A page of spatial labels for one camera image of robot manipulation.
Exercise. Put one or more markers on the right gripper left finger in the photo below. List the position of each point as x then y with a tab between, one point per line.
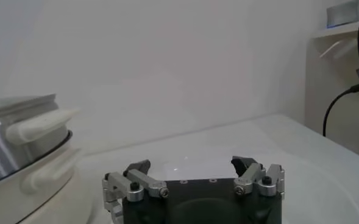
118	182

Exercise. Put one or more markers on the white round plate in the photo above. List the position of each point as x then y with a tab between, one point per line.
313	188

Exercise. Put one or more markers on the cream electric cooker base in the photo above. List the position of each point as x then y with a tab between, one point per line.
45	188

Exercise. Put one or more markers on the white side desk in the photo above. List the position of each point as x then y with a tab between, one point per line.
334	85

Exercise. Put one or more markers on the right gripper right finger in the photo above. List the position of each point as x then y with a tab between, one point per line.
270	182

